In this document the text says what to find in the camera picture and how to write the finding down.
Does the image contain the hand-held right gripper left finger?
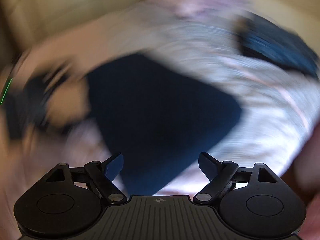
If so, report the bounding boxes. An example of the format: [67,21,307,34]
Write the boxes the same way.
[44,152,127,204]

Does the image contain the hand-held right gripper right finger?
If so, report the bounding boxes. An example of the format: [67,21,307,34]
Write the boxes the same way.
[198,151,278,204]

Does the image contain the navy blue pants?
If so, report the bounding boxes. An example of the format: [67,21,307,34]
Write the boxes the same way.
[85,53,243,197]

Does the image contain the person's left hand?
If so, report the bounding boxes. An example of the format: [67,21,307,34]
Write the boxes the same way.
[47,80,91,128]

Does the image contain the bed with white pink blanket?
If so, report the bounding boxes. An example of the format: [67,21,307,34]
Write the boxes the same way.
[62,0,320,198]

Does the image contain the navy blue garment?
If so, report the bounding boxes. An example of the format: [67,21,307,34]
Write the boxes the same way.
[235,12,320,78]

